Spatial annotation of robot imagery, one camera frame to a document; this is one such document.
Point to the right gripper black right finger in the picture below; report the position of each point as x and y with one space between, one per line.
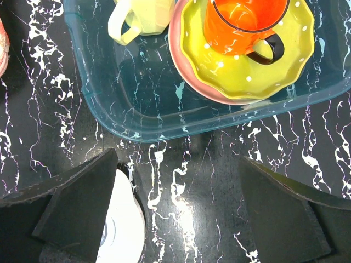
292 222

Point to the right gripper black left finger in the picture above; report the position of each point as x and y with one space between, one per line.
67 211

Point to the floral mesh laundry bag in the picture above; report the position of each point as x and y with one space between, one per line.
4 49

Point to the cream ringed ceramic plate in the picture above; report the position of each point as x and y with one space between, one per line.
124 230

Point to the teal plastic bin right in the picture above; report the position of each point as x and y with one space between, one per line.
136 92

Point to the green polka dot plate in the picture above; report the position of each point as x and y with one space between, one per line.
238 76

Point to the pink plate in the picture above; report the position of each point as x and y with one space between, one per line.
186 71

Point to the pale yellow mug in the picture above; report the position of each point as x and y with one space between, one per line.
131 18

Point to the orange mug black handle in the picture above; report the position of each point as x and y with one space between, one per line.
246 28

